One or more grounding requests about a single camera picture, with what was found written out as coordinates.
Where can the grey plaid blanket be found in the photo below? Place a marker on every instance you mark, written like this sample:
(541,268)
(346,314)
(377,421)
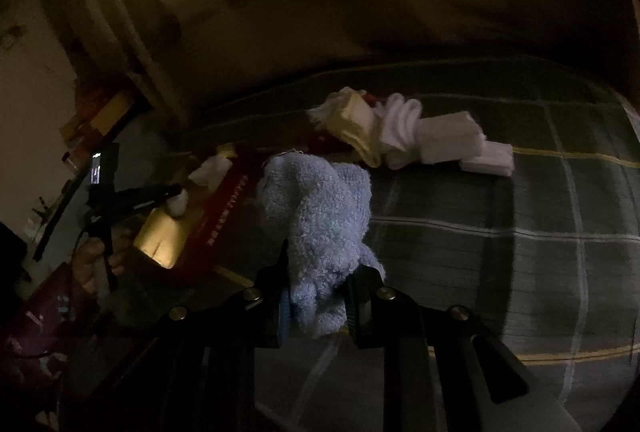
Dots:
(547,260)

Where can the cardboard box on cabinet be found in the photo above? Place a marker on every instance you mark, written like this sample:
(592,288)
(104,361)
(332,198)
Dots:
(88,129)

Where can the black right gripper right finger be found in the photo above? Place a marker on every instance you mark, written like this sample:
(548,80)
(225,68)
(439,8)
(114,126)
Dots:
(439,368)

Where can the light blue fluffy sock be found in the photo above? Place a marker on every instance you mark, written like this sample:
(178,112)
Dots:
(321,210)

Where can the red printed box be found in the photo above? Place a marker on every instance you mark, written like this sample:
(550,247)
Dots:
(214,237)

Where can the person's hand holding tripod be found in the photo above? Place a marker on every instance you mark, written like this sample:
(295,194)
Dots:
(92,252)

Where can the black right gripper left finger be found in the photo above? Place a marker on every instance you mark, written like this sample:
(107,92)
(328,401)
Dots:
(177,354)

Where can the beige folded sock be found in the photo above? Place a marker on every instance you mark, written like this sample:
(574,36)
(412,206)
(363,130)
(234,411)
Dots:
(347,116)

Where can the white flat sock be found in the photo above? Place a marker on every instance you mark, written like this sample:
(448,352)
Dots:
(458,137)

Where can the white folded sock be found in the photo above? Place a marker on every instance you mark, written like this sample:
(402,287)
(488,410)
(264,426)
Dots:
(397,136)

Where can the phone on tripod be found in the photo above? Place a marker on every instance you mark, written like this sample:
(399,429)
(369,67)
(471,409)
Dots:
(108,207)

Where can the yellow box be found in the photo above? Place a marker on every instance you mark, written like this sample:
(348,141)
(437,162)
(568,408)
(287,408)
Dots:
(163,237)

